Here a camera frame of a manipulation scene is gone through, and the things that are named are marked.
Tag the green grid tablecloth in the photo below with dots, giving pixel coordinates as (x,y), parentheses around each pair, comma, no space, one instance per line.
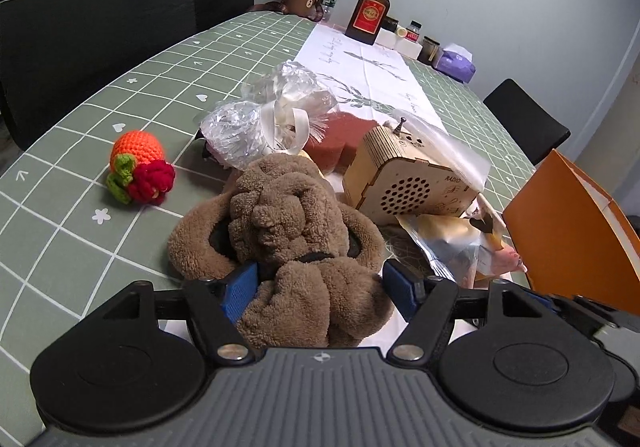
(67,245)

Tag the wooden radio box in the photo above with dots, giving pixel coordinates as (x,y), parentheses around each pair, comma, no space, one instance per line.
(412,170)

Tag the brown plush toy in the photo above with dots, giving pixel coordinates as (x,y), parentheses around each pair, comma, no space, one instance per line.
(319,260)

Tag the dark glass jar right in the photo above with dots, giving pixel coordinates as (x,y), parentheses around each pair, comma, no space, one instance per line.
(429,51)

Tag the black chair right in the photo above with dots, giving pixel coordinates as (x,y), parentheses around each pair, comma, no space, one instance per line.
(530,126)

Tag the purple tissue pack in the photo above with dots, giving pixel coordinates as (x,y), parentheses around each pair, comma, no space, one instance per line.
(455,62)

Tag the maroon sponge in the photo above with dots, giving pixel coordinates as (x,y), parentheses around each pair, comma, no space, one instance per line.
(339,143)

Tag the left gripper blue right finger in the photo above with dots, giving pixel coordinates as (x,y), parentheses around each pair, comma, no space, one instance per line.
(427,305)

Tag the brown liquor bottle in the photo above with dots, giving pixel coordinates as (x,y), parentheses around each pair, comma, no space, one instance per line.
(366,20)

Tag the orange snack packet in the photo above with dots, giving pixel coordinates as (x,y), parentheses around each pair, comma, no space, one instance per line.
(470,250)

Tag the crocheted orange red strawberry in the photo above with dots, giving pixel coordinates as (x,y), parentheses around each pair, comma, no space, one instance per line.
(138,170)

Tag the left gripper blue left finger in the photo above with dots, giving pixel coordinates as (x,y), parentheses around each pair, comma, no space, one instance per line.
(214,309)

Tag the white small box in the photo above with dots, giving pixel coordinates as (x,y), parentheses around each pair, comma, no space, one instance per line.
(402,45)

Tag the white table runner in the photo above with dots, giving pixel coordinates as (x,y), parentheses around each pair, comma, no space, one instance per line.
(371,83)

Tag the black chair near left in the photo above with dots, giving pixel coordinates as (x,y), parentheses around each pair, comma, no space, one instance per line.
(56,53)

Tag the clear plastic bag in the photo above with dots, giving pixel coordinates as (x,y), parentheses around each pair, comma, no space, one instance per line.
(278,113)

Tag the orange cardboard box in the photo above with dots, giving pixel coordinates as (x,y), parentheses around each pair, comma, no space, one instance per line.
(573,237)

